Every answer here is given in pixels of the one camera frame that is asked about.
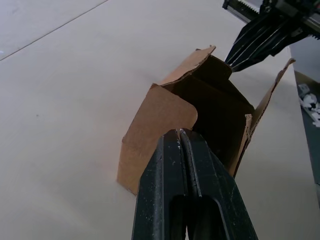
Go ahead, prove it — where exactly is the white scraps pile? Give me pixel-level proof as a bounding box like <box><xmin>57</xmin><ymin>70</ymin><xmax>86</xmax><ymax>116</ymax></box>
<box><xmin>297</xmin><ymin>83</ymin><xmax>320</xmax><ymax>127</ymax></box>

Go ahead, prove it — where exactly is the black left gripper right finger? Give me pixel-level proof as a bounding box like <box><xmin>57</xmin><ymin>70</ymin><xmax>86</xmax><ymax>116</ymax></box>
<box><xmin>179</xmin><ymin>128</ymin><xmax>260</xmax><ymax>240</ymax></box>

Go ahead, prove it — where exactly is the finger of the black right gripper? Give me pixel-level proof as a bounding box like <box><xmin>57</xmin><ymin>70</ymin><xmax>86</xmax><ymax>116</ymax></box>
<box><xmin>224</xmin><ymin>14</ymin><xmax>285</xmax><ymax>67</ymax></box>
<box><xmin>230</xmin><ymin>21</ymin><xmax>310</xmax><ymax>74</ymax></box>

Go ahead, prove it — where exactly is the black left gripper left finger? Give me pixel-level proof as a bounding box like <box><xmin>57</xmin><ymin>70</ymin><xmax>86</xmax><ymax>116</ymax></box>
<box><xmin>131</xmin><ymin>128</ymin><xmax>188</xmax><ymax>240</ymax></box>

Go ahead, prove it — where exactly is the small brown cardboard box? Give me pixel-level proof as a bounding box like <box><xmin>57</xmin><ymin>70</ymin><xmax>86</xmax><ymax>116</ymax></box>
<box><xmin>116</xmin><ymin>45</ymin><xmax>297</xmax><ymax>196</ymax></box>

